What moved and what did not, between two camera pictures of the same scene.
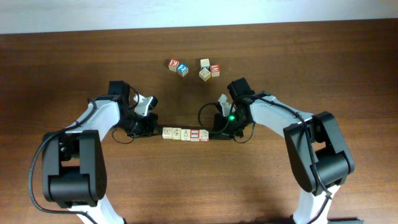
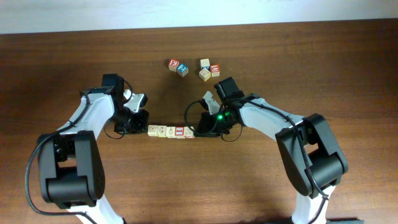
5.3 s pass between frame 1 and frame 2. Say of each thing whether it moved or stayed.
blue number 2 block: stayed
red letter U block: stayed
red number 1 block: moved
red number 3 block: stayed
